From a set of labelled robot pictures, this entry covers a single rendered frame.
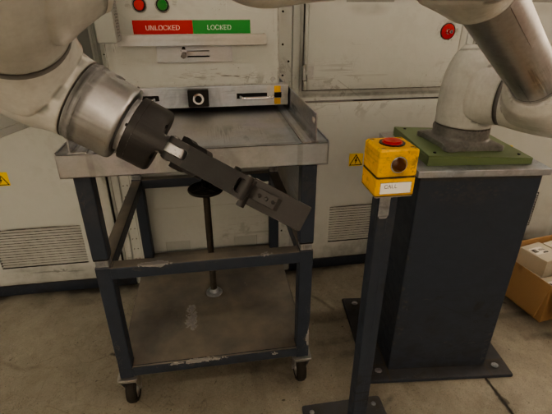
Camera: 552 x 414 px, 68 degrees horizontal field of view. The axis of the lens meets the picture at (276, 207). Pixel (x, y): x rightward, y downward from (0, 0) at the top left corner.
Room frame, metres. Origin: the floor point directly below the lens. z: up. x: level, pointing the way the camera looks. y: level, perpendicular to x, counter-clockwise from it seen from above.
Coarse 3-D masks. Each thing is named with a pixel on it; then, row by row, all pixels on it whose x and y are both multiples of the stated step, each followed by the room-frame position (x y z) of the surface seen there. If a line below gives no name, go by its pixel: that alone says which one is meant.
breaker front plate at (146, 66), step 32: (128, 0) 1.21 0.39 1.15; (192, 0) 1.23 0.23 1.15; (224, 0) 1.25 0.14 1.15; (128, 32) 1.21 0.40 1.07; (256, 32) 1.26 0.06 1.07; (128, 64) 1.20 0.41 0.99; (160, 64) 1.22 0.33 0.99; (192, 64) 1.23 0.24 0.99; (224, 64) 1.25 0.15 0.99; (256, 64) 1.26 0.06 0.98
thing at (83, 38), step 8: (88, 32) 1.51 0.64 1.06; (80, 40) 1.46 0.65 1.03; (88, 40) 1.50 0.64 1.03; (96, 40) 1.50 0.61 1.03; (88, 48) 1.49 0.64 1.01; (88, 56) 1.48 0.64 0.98; (0, 120) 1.04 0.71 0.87; (8, 120) 1.07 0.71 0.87; (0, 128) 1.04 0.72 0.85; (8, 128) 1.03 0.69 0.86; (16, 128) 1.05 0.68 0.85; (24, 128) 1.08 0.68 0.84; (0, 136) 1.00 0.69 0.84
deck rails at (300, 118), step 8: (280, 80) 1.43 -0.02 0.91; (288, 88) 1.28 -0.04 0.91; (288, 96) 1.28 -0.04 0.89; (296, 96) 1.17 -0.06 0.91; (280, 104) 1.33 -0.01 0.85; (288, 104) 1.28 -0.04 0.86; (296, 104) 1.17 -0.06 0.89; (304, 104) 1.06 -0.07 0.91; (280, 112) 1.24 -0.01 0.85; (288, 112) 1.23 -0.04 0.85; (296, 112) 1.16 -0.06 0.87; (304, 112) 1.06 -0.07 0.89; (312, 112) 0.97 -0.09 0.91; (288, 120) 1.13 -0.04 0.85; (296, 120) 1.13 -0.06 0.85; (304, 120) 1.06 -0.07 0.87; (312, 120) 0.98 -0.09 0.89; (296, 128) 1.05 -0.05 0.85; (304, 128) 1.05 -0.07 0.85; (312, 128) 0.97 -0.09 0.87; (304, 136) 0.97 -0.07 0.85; (312, 136) 0.96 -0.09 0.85; (72, 144) 0.88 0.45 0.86; (72, 152) 0.86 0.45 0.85; (80, 152) 0.86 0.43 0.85
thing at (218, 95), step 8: (144, 88) 1.20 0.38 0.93; (152, 88) 1.20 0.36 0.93; (160, 88) 1.20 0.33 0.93; (168, 88) 1.21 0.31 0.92; (176, 88) 1.21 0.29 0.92; (184, 88) 1.22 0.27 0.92; (192, 88) 1.22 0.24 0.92; (200, 88) 1.22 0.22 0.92; (208, 88) 1.23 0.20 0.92; (216, 88) 1.23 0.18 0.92; (224, 88) 1.23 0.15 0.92; (232, 88) 1.24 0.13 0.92; (240, 88) 1.24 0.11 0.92; (248, 88) 1.25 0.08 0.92; (256, 88) 1.25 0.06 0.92; (264, 88) 1.25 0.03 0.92; (144, 96) 1.20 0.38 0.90; (152, 96) 1.20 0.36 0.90; (160, 96) 1.20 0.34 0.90; (168, 96) 1.21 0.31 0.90; (176, 96) 1.21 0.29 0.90; (184, 96) 1.21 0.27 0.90; (216, 96) 1.23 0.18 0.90; (224, 96) 1.23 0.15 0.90; (232, 96) 1.24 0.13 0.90; (248, 96) 1.25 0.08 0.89; (256, 96) 1.25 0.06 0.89; (280, 96) 1.26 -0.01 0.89; (160, 104) 1.20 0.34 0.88; (168, 104) 1.21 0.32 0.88; (176, 104) 1.21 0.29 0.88; (184, 104) 1.21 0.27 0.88; (216, 104) 1.23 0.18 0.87; (224, 104) 1.23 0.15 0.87; (232, 104) 1.24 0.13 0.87; (240, 104) 1.24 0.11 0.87; (248, 104) 1.24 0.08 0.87; (256, 104) 1.25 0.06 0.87; (264, 104) 1.25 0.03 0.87; (272, 104) 1.26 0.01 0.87
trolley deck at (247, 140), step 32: (192, 128) 1.06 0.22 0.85; (224, 128) 1.06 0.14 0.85; (256, 128) 1.06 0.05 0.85; (288, 128) 1.06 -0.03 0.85; (64, 160) 0.85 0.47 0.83; (96, 160) 0.86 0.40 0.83; (160, 160) 0.88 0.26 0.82; (224, 160) 0.90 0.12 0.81; (256, 160) 0.91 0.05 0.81; (288, 160) 0.93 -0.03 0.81; (320, 160) 0.94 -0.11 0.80
